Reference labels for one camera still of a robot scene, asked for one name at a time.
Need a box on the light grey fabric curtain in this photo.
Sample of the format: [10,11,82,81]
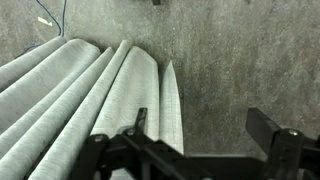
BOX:
[0,36,184,180]

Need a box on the white tape scrap on floor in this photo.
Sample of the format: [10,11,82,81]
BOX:
[37,17,53,27]

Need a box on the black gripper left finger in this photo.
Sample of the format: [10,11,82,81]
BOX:
[134,107,148,134]

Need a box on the blue floor cable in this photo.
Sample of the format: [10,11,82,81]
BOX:
[13,0,68,60]

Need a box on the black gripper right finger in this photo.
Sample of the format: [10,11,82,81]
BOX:
[245,108,281,155]

